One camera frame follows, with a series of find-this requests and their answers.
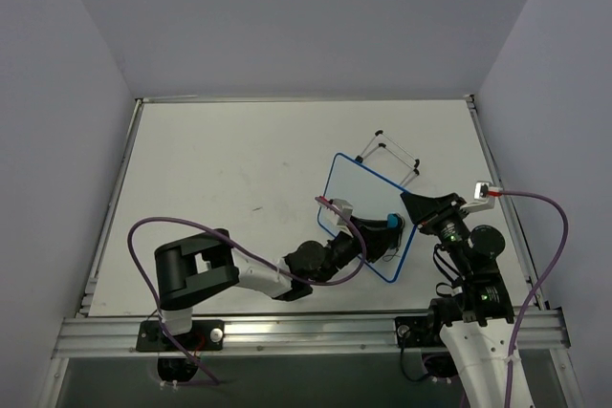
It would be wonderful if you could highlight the blue whiteboard eraser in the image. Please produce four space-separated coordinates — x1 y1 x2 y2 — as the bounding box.
386 213 404 229

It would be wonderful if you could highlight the blue-framed whiteboard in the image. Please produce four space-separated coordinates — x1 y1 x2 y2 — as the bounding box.
323 153 416 284

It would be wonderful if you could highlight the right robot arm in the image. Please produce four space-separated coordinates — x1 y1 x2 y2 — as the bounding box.
401 183 535 407

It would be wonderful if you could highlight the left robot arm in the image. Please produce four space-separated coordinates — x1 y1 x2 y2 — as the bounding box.
154 214 404 350

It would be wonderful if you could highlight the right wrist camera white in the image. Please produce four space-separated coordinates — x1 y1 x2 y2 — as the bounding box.
461 182 502 213

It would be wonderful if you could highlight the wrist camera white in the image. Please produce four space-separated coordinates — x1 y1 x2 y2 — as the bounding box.
461 182 502 213
316 196 353 235

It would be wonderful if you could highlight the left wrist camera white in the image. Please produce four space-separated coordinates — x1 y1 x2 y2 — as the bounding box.
316 196 353 235

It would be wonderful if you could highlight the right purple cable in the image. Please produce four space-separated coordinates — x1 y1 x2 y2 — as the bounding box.
499 187 570 408

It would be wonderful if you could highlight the purple cable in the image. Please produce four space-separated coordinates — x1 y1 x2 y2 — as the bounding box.
499 187 570 408
127 195 369 385

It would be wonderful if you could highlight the wire whiteboard stand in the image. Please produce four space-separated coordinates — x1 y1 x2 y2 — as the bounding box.
354 129 421 186

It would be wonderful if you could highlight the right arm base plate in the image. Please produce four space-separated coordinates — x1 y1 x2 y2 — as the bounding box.
394 315 435 349

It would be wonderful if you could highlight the aluminium front rail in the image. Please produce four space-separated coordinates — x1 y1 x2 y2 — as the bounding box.
50 310 573 359

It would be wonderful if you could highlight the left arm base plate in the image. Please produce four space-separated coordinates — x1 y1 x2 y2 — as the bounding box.
135 320 225 353

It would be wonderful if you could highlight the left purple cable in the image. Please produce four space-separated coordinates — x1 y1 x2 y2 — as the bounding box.
127 195 369 385

